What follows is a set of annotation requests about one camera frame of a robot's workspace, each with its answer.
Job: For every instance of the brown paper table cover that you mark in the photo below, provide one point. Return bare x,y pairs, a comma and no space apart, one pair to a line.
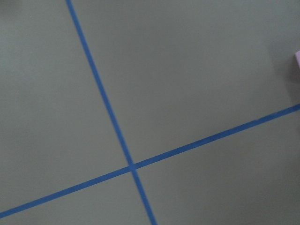
149,112

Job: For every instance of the pink foam cube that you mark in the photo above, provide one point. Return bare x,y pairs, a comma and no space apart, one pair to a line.
297,56

